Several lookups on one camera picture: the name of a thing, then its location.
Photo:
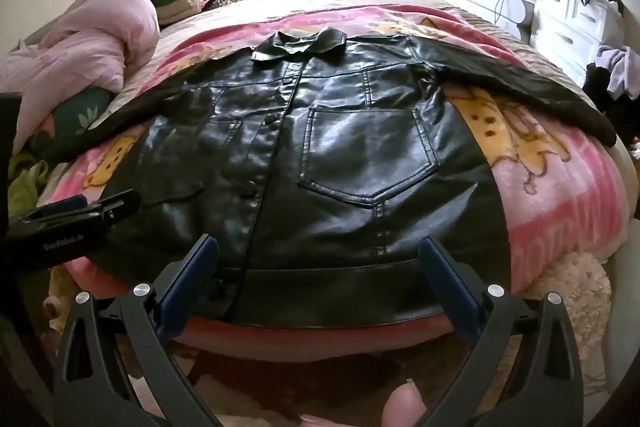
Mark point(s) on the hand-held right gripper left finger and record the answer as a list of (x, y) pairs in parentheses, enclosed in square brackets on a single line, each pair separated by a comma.
[(186, 279)]

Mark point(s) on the pink bear printed blanket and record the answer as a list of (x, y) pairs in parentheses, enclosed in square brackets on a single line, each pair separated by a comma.
[(550, 187)]

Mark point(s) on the pale pink quilt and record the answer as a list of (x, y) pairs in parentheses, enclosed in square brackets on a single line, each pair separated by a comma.
[(90, 37)]

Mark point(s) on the cream plush blanket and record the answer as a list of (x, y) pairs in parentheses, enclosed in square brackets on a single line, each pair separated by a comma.
[(575, 287)]

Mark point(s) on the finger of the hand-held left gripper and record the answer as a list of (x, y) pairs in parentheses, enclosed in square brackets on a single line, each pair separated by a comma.
[(117, 207), (62, 205)]

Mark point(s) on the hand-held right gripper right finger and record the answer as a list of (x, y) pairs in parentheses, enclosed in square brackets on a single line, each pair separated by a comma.
[(450, 289)]

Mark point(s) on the white drawer dresser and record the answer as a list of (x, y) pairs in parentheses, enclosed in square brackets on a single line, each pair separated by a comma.
[(565, 22)]

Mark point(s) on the green leaf patterned pillow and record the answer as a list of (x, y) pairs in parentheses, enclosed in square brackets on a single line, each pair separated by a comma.
[(82, 114)]

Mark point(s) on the dark clothing heap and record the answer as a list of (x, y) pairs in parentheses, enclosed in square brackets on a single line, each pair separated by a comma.
[(612, 112)]

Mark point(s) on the white rounded cabinet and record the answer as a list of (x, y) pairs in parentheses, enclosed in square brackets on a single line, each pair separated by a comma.
[(480, 2)]

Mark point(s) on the black leather jacket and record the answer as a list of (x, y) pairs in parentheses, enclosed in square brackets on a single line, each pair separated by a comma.
[(350, 157)]

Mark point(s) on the person's right hand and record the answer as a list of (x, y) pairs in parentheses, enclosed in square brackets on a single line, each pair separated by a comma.
[(406, 407)]

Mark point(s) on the yellow green cloth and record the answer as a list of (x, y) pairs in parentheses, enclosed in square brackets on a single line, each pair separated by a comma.
[(27, 187)]

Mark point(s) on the lavender cloth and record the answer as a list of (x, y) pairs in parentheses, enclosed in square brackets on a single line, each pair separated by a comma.
[(620, 69)]

